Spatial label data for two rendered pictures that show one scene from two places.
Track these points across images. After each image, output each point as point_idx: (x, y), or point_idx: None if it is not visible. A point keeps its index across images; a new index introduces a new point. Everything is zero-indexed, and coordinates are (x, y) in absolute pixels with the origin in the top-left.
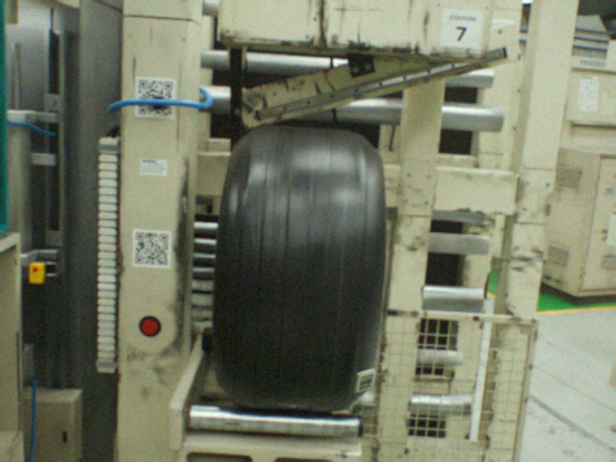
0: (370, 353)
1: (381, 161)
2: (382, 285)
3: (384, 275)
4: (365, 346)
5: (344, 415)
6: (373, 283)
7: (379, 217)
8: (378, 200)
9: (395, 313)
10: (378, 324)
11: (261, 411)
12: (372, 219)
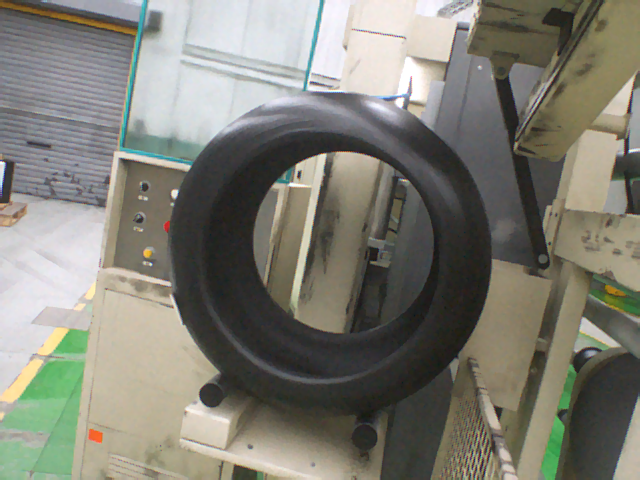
0: (174, 277)
1: (301, 108)
2: (182, 206)
3: (194, 202)
4: (170, 263)
5: (218, 377)
6: (179, 201)
7: (216, 145)
8: (229, 132)
9: (493, 448)
10: (174, 246)
11: None
12: (209, 146)
